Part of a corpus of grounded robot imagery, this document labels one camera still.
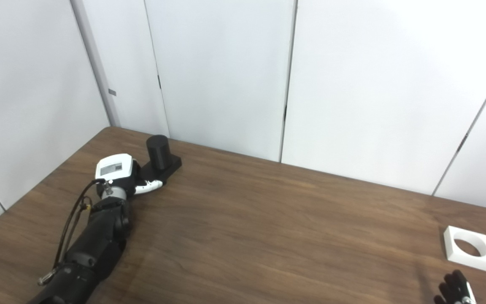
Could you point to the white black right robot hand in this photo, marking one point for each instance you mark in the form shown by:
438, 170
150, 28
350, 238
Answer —
454, 291

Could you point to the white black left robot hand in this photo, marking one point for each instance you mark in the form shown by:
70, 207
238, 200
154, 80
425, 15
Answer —
114, 169

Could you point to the white square piece with hole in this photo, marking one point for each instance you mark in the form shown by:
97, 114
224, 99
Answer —
466, 259

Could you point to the black peg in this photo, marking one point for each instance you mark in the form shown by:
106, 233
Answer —
158, 152

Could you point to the grey wall post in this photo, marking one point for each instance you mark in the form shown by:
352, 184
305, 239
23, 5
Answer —
95, 63

